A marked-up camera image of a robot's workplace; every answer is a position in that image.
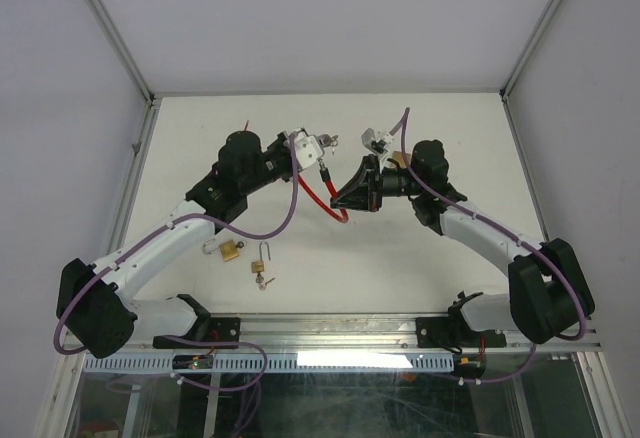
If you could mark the white slotted cable duct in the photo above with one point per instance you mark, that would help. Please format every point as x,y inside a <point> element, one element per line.
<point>297,362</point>

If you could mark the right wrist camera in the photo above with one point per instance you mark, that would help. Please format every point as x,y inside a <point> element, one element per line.
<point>380,143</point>

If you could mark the medium brass padlock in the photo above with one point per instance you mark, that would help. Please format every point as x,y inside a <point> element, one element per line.
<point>228,250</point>

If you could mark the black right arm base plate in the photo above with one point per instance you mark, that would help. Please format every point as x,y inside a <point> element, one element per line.
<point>454,335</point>

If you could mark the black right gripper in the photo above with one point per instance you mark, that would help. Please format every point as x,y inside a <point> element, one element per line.
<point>368,173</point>

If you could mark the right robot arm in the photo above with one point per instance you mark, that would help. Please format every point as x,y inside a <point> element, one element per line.
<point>547,290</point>

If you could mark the aluminium mounting rail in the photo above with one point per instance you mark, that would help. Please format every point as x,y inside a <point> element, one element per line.
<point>376,331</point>

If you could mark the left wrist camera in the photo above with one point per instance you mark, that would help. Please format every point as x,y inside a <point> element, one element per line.
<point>307,149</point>

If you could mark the large brass padlock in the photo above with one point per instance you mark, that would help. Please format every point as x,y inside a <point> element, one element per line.
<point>400,160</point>

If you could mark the small brass padlock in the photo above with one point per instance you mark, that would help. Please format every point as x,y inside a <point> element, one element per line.
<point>258,266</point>

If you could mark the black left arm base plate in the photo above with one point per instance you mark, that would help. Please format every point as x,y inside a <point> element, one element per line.
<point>216,331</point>

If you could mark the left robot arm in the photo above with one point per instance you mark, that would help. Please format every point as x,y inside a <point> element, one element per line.
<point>97,307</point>

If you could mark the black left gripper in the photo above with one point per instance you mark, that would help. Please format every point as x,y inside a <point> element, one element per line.
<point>281,144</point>

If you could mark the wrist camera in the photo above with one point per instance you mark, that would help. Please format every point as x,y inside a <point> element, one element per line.
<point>380,143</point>
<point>307,149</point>

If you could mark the cable lock keys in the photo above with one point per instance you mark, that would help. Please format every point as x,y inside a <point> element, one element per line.
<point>329,142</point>

